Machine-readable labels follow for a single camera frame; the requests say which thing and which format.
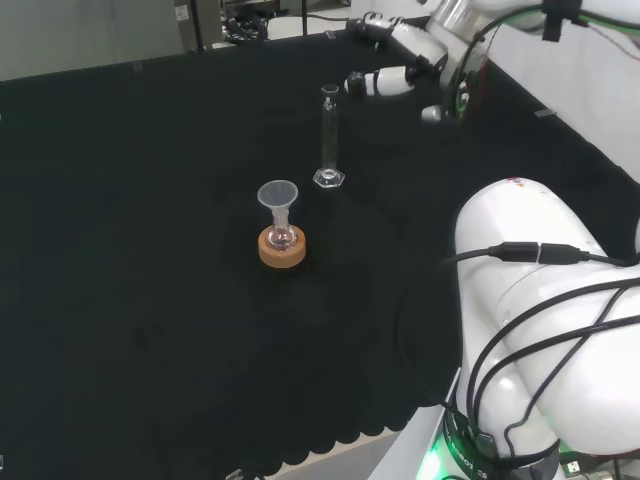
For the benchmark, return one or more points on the clear glass graduated cylinder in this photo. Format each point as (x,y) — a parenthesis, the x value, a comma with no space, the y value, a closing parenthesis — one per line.
(328,130)

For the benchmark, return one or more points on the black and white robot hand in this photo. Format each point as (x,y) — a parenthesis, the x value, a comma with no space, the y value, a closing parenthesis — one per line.
(400,80)

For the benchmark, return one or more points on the grey cabinet panel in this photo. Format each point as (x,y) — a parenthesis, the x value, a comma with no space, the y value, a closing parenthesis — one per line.
(90,30)

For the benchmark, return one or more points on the clear round-bottom flask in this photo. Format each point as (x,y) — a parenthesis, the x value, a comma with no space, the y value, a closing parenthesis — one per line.
(280,239)

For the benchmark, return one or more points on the pale board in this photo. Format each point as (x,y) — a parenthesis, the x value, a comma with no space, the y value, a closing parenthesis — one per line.
(590,115)

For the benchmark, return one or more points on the black bench cloth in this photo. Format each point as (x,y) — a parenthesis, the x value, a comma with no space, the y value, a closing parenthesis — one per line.
(150,200)

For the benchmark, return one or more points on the clear plastic funnel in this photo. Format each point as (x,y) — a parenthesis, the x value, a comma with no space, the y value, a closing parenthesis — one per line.
(278,195)

